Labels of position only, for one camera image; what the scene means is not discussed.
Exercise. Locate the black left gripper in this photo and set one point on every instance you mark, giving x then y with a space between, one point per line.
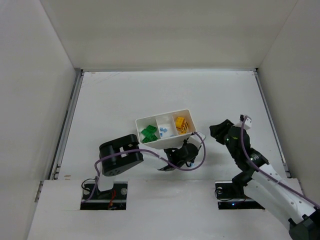
177 155

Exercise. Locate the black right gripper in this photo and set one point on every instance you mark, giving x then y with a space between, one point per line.
225 127

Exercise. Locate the white divided plastic tray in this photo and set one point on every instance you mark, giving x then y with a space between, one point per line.
166 120

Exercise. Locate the small green duplo plate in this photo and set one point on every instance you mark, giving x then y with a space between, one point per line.
149 138

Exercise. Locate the yellow long duplo brick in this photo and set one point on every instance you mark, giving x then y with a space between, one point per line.
179 122

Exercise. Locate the green square duplo brick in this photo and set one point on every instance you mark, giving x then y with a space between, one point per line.
152 129

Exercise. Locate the green duplo base plate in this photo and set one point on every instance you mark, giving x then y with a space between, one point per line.
146 132

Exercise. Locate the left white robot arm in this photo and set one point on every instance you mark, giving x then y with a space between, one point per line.
119 155

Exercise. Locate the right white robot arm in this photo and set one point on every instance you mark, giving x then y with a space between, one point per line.
259 181

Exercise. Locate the yellow striped duplo brick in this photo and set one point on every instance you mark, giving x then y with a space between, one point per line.
184 127

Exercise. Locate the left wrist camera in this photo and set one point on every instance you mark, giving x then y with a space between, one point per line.
196 139

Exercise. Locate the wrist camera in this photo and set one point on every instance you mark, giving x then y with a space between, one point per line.
196 139
245 122

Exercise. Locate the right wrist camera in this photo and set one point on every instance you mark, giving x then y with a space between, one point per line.
245 122

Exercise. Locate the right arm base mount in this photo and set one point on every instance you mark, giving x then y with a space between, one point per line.
231 197

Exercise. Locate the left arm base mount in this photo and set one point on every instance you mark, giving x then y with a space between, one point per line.
114 199

